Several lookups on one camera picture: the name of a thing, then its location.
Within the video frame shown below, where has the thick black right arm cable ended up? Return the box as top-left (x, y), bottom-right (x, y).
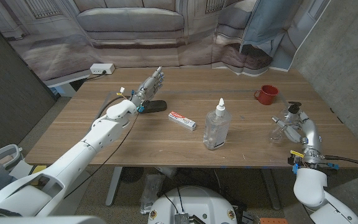
top-left (323, 154), bottom-right (358, 171)

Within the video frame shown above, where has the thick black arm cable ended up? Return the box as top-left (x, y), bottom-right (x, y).
top-left (323, 154), bottom-right (358, 171)
top-left (95, 95), bottom-right (127, 121)

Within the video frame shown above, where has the printed living room backdrop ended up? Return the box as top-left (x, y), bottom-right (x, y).
top-left (0, 0), bottom-right (334, 83)

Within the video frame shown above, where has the grey table leg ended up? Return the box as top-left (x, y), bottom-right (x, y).
top-left (105, 166), bottom-right (123, 207)
top-left (261, 167), bottom-right (282, 211)

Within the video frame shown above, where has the yellow object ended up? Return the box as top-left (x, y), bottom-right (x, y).
top-left (29, 164), bottom-right (48, 177)

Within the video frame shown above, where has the toothpaste box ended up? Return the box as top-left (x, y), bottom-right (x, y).
top-left (168, 111), bottom-right (197, 131)

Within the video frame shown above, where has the clear plastic bag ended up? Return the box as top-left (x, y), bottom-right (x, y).
top-left (140, 173), bottom-right (166, 215)

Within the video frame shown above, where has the clear bottle with white nozzle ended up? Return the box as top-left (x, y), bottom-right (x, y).
top-left (203, 98), bottom-right (232, 151)

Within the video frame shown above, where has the clear dispenser bottle black pump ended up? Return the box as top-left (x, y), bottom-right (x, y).
top-left (268, 101), bottom-right (303, 144)

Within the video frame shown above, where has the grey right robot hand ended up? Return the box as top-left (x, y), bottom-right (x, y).
top-left (271, 110), bottom-right (323, 159)

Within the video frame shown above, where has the white grey bin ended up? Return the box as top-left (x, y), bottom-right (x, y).
top-left (0, 144), bottom-right (24, 172)

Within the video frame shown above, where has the red cup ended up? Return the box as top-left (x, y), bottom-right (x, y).
top-left (253, 85), bottom-right (280, 106)

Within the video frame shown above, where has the black oval case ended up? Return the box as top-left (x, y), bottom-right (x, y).
top-left (142, 100), bottom-right (168, 114)

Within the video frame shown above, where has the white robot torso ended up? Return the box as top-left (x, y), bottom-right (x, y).
top-left (147, 185), bottom-right (238, 224)

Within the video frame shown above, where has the black round fan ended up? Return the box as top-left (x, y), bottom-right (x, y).
top-left (119, 167), bottom-right (145, 184)

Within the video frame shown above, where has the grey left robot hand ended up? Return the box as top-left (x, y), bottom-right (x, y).
top-left (131, 66), bottom-right (165, 110)

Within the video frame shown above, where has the orange board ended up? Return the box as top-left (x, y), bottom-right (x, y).
top-left (259, 217), bottom-right (288, 224)

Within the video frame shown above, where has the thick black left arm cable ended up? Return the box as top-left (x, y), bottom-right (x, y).
top-left (95, 95), bottom-right (127, 121)

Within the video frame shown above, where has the white power strip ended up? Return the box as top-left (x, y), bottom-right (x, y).
top-left (89, 63), bottom-right (116, 75)

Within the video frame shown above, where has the black power strip cable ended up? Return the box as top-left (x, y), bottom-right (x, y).
top-left (84, 70), bottom-right (108, 82)

